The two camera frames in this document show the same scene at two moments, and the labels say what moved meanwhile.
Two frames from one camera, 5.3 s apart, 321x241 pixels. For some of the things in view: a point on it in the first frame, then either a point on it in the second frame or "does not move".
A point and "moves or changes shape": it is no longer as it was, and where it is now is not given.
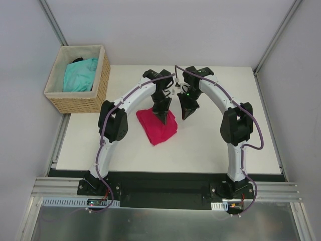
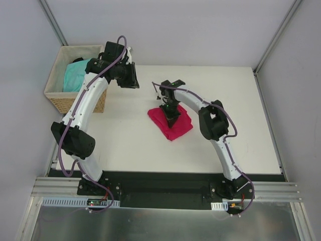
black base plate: [168, 189] does not move
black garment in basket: [78, 59] does not move
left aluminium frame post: [53, 23] does not move
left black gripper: [161, 109] → [129, 76]
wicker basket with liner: [78, 102] does not move
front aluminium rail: [270, 191] does not move
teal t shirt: [79, 76] does not move
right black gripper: [188, 105] → [170, 109]
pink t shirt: [154, 127] moves or changes shape
